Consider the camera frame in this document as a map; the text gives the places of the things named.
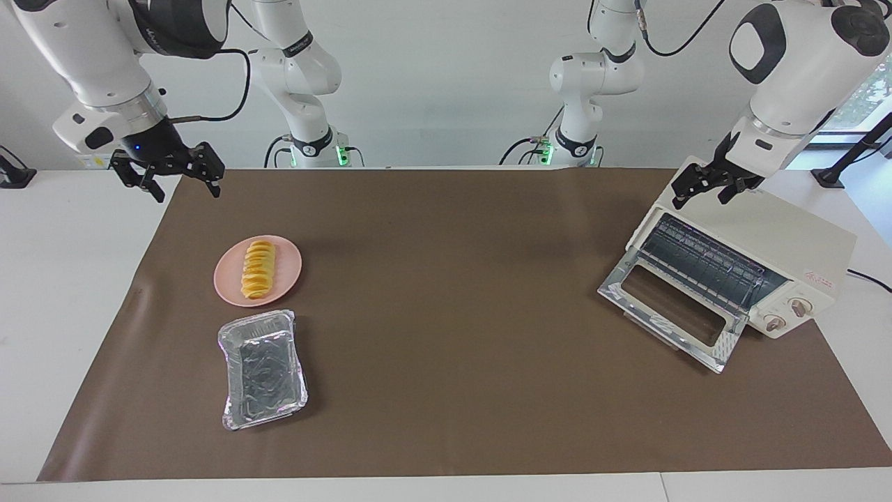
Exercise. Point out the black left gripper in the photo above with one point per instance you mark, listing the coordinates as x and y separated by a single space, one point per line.
721 167

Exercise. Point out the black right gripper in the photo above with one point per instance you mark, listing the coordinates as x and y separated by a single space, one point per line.
150 143

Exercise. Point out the golden ridged bread loaf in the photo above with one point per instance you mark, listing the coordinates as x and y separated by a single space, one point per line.
258 270

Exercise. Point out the aluminium foil tray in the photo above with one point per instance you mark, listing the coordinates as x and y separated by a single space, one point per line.
263 369

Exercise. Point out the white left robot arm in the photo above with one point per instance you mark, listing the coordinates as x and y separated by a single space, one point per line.
801 70

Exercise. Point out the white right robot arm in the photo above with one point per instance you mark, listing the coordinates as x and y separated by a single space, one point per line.
83 49

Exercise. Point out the white toaster oven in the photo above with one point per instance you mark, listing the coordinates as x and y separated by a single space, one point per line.
780 233

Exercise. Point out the oven control knob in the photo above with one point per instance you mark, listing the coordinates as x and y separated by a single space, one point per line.
775 323
800 305

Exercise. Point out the oven glass door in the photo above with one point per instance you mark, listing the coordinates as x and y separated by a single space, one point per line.
728 345

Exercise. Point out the white box yellow label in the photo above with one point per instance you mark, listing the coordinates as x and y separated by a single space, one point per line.
94 162

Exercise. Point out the pink round plate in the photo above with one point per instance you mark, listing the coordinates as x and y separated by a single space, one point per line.
289 268

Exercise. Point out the window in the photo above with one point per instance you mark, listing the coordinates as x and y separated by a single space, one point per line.
867 101

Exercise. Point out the brown table mat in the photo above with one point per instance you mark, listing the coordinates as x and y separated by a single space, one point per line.
446 390

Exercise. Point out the black camera stand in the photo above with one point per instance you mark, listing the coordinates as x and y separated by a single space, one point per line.
14 173
854 150

